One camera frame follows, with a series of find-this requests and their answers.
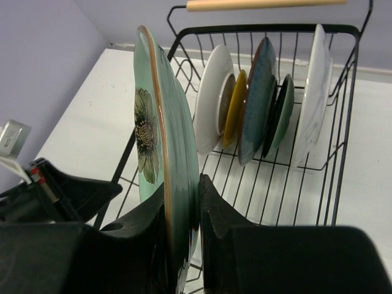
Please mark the yellow brown rimmed plate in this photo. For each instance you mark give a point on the yellow brown rimmed plate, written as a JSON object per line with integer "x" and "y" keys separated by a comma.
{"x": 234, "y": 111}

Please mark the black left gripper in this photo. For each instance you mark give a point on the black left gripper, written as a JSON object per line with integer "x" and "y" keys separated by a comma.
{"x": 55, "y": 196}

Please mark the white plate orange sunburst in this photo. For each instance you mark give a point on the white plate orange sunburst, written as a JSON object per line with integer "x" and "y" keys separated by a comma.
{"x": 213, "y": 99}

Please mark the black wire dish rack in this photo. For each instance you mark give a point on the black wire dish rack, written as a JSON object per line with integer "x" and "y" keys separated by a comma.
{"x": 268, "y": 191}

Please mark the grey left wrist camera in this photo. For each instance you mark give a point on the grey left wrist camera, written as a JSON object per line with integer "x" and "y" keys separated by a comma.
{"x": 13, "y": 137}

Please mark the large dark teal plate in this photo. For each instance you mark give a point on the large dark teal plate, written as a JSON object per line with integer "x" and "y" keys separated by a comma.
{"x": 257, "y": 103}

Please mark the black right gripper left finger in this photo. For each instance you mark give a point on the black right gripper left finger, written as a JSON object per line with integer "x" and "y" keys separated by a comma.
{"x": 126, "y": 256}

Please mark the red teal flower plate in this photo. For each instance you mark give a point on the red teal flower plate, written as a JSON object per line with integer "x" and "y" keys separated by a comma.
{"x": 315, "y": 97}

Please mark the small blue floral plate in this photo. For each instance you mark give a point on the small blue floral plate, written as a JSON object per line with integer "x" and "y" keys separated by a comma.
{"x": 280, "y": 119}

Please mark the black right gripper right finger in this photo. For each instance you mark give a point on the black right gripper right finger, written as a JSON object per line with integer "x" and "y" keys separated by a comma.
{"x": 242, "y": 257}

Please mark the pale green plate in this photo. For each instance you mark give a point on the pale green plate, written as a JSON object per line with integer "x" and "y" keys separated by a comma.
{"x": 166, "y": 151}

